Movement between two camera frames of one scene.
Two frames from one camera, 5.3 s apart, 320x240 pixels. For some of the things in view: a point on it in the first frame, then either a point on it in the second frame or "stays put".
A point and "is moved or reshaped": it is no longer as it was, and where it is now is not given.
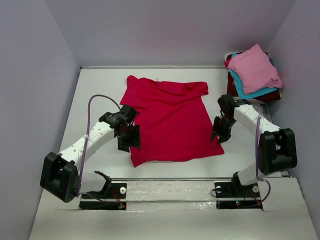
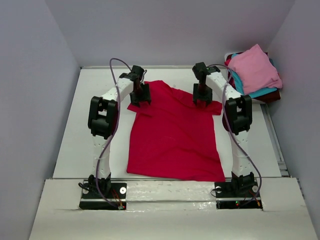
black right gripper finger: (223, 138) -> (208, 102)
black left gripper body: (126, 139) -> (140, 94)
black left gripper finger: (136, 137) -> (149, 100)
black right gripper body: (227, 123) -> (203, 91)
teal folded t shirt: (241, 93) stays put
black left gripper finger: (124, 148) -> (135, 103)
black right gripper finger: (217, 127) -> (195, 98)
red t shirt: (175, 122) is moved or reshaped
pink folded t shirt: (255, 69) stays put
